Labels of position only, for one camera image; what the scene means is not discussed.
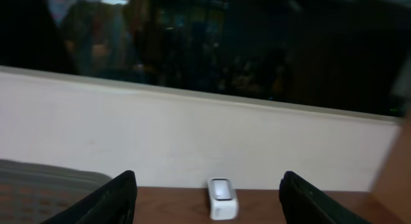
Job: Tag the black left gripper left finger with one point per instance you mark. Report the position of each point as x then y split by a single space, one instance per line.
112 203

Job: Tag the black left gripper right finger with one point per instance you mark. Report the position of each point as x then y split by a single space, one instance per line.
303 203

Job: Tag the white barcode scanner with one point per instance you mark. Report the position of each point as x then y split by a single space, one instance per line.
223 200

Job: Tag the grey plastic basket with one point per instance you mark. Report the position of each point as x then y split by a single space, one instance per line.
33 193

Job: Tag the dark window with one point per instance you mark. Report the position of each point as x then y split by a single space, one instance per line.
343 54

